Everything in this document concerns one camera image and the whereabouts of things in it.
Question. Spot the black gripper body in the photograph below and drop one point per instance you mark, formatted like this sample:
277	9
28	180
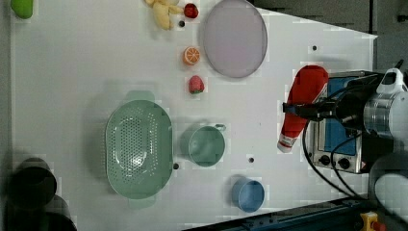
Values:
346	106

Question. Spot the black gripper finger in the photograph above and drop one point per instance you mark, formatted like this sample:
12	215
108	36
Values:
300	109

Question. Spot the red plush ketchup bottle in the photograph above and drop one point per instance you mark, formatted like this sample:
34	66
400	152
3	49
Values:
308	84

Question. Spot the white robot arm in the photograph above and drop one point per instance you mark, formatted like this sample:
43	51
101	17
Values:
392	92

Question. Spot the green oval strainer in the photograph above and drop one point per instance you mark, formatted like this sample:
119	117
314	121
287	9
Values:
139	149

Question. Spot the toaster oven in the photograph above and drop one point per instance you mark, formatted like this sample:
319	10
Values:
352	150

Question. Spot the grey round plate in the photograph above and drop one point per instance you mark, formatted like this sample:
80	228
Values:
235	38

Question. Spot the blue cup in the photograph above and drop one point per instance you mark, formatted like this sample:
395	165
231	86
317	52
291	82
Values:
248	195

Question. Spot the plush strawberry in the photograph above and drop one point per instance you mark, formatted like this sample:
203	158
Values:
196	85

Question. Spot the yellow emergency stop box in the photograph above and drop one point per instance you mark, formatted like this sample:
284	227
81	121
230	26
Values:
371	222

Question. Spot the plush orange slice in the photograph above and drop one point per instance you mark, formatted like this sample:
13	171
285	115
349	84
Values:
191	55

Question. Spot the small red plush fruit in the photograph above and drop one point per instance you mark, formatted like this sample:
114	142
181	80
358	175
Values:
191	11

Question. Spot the plush banana bunch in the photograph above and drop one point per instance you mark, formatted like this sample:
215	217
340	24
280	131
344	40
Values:
162	10

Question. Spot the black cylindrical object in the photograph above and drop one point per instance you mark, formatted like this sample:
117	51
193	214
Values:
33	203

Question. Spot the green plush fruit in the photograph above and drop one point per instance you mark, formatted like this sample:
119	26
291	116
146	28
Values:
22	8

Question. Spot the green cup with handle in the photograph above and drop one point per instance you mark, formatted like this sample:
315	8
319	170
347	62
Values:
206	145

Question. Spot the dark blue table rail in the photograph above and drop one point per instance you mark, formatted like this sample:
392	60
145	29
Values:
335	215

